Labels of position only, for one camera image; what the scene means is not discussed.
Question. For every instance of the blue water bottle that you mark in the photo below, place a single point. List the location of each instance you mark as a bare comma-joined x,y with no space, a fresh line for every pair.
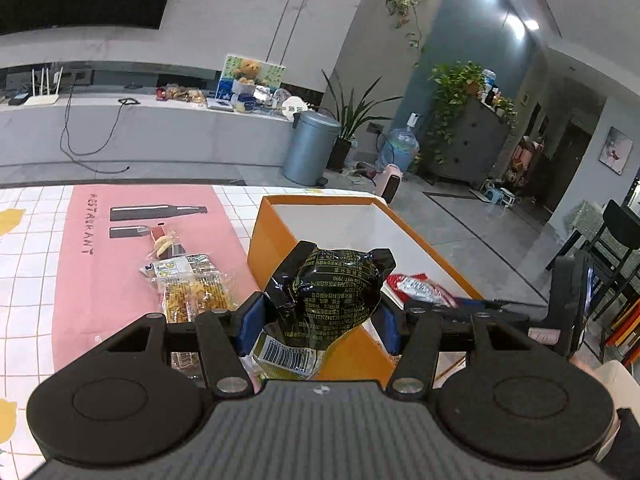
401,147

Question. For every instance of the brown teddy bear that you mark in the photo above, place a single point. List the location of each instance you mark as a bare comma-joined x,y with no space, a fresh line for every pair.
248,70

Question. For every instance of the white router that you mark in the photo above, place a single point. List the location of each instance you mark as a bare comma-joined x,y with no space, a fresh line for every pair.
44,97

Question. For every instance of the white round sign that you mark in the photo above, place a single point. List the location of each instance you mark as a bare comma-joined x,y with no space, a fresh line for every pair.
295,108

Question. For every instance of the white flat scale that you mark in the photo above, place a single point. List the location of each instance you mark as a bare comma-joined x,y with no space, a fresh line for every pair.
220,105

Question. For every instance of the grey television console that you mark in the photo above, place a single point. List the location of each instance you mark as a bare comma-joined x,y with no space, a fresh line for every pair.
175,135

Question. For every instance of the small clear pastry packet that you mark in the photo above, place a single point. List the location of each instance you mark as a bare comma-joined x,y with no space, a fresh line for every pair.
165,246

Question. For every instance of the pile of snacks on console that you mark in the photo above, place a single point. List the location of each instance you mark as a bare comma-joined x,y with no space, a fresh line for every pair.
182,94

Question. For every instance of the tall potted plant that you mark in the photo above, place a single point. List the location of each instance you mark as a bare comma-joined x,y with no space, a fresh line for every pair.
350,120

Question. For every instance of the black chair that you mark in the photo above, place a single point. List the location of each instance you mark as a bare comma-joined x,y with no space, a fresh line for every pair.
617,240

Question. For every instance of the orange cardboard box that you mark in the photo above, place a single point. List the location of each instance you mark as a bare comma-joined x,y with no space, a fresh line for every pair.
265,255

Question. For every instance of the red stick snack packet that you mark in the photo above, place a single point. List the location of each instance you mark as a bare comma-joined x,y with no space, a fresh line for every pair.
422,289

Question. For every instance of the small plastic stool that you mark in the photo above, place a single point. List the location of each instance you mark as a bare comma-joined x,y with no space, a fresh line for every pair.
500,195

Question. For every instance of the grey pedal bin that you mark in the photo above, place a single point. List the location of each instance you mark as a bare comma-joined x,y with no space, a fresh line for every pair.
310,150

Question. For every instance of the hanging vine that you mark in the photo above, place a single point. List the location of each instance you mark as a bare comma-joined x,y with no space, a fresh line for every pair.
405,10

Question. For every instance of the clear bag of yellow snacks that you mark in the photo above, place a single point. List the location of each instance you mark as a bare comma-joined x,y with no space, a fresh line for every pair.
200,295

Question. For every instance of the black and green snack packet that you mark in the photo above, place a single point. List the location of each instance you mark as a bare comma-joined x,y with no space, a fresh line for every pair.
330,290

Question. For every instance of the pink placemat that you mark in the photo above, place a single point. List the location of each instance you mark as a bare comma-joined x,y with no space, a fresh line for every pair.
100,285

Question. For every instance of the pink heater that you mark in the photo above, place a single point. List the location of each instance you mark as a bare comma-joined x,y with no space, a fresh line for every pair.
390,182

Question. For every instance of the person's right hand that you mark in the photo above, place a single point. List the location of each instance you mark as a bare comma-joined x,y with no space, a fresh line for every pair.
541,335

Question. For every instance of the small black box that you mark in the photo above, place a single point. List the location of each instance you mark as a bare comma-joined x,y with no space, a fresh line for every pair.
19,98

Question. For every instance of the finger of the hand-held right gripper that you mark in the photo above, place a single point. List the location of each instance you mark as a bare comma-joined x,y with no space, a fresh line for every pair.
467,304

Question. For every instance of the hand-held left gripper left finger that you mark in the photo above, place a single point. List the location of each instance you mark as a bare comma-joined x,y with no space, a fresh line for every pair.
251,322

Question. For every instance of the dark cabinet with plants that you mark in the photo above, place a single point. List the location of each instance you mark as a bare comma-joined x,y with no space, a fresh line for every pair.
460,80

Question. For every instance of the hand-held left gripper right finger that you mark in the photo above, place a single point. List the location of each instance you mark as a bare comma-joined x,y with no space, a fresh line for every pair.
387,327

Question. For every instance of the white flower wall picture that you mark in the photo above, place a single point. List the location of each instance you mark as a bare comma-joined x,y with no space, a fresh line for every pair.
616,151

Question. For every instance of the dark grey cabinet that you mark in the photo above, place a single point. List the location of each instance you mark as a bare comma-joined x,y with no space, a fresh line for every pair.
475,145

